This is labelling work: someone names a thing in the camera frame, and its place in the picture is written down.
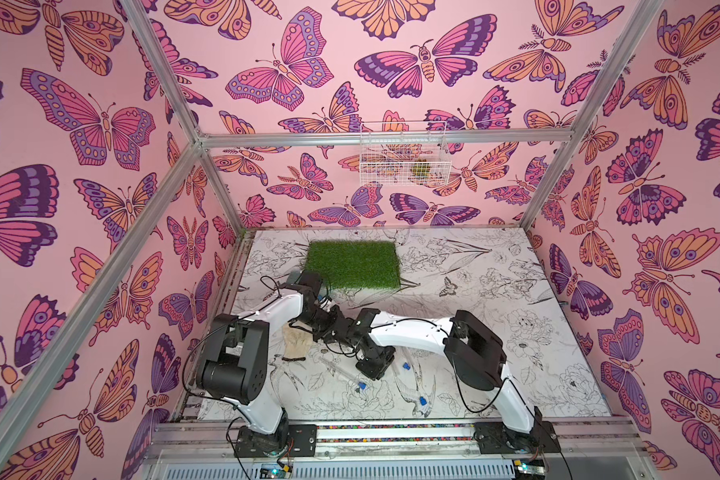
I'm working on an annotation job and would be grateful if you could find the green object in basket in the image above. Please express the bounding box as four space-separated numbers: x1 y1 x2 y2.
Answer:
411 160 431 181

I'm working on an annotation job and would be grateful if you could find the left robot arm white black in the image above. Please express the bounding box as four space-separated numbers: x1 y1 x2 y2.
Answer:
194 271 336 455

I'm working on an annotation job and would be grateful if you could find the test tube blue stopper two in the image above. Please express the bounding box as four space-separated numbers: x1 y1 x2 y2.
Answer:
395 377 428 407

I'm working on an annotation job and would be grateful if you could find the green artificial grass mat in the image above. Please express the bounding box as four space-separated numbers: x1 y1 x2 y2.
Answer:
304 240 401 290

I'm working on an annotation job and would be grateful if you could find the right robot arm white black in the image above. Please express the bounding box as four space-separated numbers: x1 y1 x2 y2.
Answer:
331 308 560 453

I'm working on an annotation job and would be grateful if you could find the white wire basket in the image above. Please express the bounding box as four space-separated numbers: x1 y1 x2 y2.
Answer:
357 131 452 188

